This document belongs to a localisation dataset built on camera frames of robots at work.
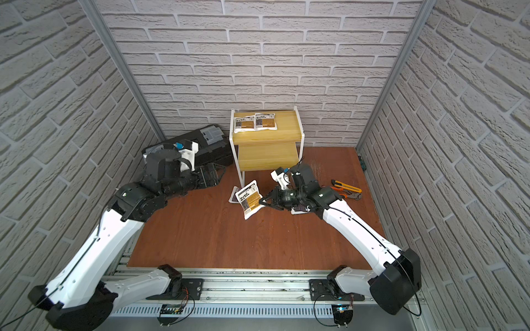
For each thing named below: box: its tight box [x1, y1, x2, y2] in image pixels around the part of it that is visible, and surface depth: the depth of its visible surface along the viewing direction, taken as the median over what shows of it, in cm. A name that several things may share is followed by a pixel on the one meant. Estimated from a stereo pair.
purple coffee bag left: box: [228, 186, 242, 204], surface depth 101 cm
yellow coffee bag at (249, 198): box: [234, 179, 266, 220], surface depth 73 cm
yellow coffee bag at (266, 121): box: [254, 113, 278, 131], surface depth 85 cm
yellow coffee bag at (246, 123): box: [233, 115, 256, 134], surface depth 82 cm
